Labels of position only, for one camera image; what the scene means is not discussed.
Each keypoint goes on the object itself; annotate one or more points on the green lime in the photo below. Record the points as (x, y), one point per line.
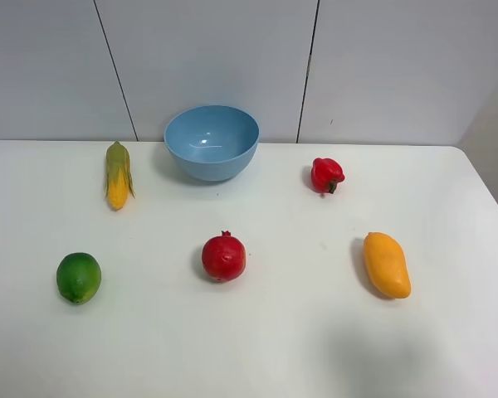
(78, 277)

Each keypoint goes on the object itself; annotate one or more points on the yellow corn cob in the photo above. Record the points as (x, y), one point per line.
(118, 178)

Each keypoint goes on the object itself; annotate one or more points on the red bell pepper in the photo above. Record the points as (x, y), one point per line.
(326, 174)

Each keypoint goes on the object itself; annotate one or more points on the yellow mango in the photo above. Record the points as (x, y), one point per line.
(386, 265)

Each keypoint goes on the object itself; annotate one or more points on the red pomegranate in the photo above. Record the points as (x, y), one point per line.
(224, 257)

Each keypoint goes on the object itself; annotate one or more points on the blue plastic bowl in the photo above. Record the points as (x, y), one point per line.
(212, 143)

